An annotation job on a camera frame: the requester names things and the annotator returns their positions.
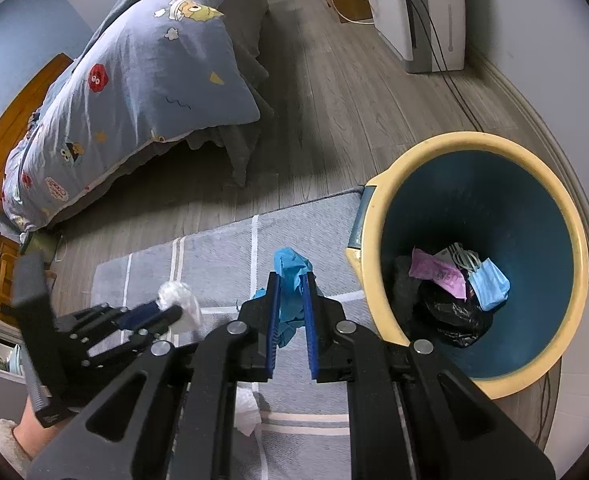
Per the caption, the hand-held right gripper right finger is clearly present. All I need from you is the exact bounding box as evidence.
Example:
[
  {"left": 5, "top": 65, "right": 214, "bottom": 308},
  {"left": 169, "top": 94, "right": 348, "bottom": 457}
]
[{"left": 302, "top": 272, "right": 558, "bottom": 480}]

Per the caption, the clear plastic bag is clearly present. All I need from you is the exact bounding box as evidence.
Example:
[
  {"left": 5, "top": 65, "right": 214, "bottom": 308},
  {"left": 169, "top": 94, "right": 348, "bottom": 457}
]
[{"left": 156, "top": 282, "right": 204, "bottom": 334}]

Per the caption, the bed with cartoon duvet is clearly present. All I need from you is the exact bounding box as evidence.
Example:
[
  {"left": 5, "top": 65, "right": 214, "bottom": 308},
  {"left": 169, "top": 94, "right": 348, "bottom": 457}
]
[{"left": 2, "top": 0, "right": 260, "bottom": 231}]

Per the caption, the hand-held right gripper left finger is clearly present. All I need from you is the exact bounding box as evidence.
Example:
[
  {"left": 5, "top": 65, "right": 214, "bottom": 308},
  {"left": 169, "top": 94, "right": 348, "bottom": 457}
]
[{"left": 27, "top": 272, "right": 283, "bottom": 480}]

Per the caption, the pink packet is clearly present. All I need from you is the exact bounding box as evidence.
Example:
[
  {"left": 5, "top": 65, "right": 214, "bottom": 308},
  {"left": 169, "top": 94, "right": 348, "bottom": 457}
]
[{"left": 409, "top": 247, "right": 468, "bottom": 301}]

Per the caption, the olive green container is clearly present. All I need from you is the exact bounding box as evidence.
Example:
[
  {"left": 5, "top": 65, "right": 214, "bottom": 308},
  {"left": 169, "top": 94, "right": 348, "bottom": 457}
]
[{"left": 22, "top": 232, "right": 58, "bottom": 266}]

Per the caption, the wooden headboard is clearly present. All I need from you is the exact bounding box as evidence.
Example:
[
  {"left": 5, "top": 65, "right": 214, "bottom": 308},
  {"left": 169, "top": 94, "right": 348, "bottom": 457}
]
[{"left": 0, "top": 52, "right": 76, "bottom": 212}]

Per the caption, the blue trash bin yellow rim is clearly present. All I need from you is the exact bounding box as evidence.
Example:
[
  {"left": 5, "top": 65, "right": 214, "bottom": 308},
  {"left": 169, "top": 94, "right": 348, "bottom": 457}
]
[{"left": 345, "top": 131, "right": 589, "bottom": 401}]

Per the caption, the white tissue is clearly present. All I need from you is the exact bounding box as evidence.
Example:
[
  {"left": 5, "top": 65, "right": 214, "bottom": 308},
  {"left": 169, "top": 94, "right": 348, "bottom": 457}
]
[{"left": 233, "top": 389, "right": 261, "bottom": 437}]

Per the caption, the blue face mask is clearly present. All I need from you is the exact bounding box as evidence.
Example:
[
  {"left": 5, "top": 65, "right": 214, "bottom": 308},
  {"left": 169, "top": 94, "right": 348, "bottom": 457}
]
[{"left": 447, "top": 242, "right": 511, "bottom": 311}]

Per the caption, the bed with grey skirt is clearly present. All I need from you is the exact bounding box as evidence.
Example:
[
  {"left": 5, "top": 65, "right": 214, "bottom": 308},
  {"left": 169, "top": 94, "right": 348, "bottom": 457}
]
[{"left": 39, "top": 0, "right": 276, "bottom": 233}]

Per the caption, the black cable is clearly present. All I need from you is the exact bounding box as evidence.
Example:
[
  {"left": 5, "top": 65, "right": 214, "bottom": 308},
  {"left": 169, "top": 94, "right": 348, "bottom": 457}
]
[{"left": 382, "top": 0, "right": 493, "bottom": 135}]

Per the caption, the white air purifier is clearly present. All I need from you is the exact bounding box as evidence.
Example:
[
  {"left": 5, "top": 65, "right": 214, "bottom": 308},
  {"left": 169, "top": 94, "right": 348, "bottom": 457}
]
[{"left": 357, "top": 0, "right": 468, "bottom": 75}]

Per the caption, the grey checked rug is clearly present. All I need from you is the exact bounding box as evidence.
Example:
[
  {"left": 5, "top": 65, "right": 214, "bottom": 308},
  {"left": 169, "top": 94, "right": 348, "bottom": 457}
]
[{"left": 92, "top": 187, "right": 391, "bottom": 480}]

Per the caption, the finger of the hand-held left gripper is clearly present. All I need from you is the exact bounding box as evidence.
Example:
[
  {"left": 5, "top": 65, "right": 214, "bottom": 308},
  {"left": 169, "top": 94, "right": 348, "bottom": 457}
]
[
  {"left": 57, "top": 300, "right": 166, "bottom": 342},
  {"left": 80, "top": 305, "right": 184, "bottom": 369}
]

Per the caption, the person's left forearm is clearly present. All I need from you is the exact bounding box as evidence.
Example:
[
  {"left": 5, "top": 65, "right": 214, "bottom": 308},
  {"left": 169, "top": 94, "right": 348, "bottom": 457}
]
[{"left": 0, "top": 394, "right": 78, "bottom": 479}]

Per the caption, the black plastic bag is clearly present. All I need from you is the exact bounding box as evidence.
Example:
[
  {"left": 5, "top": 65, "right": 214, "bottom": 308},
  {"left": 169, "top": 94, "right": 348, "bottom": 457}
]
[{"left": 393, "top": 255, "right": 494, "bottom": 349}]

